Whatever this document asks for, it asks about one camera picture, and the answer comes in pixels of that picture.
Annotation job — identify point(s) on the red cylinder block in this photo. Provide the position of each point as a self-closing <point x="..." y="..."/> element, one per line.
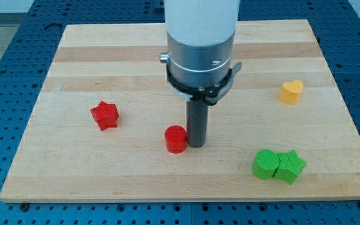
<point x="175" y="139"/>

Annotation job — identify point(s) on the green star block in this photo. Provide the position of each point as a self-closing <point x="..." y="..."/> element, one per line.
<point x="290" y="166"/>

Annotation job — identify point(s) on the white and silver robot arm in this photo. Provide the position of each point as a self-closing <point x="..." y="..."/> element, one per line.
<point x="200" y="36"/>

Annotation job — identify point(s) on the red star block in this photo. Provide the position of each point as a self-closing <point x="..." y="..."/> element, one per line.
<point x="105" y="115"/>

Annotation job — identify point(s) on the yellow heart block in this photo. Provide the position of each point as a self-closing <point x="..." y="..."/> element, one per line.
<point x="291" y="91"/>

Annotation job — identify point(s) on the green cylinder block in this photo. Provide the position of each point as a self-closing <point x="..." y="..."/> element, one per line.
<point x="265" y="164"/>

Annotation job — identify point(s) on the light wooden board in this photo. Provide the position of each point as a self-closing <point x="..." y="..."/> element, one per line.
<point x="64" y="157"/>

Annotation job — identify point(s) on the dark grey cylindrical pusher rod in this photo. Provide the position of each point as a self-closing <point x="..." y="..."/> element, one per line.
<point x="196" y="123"/>

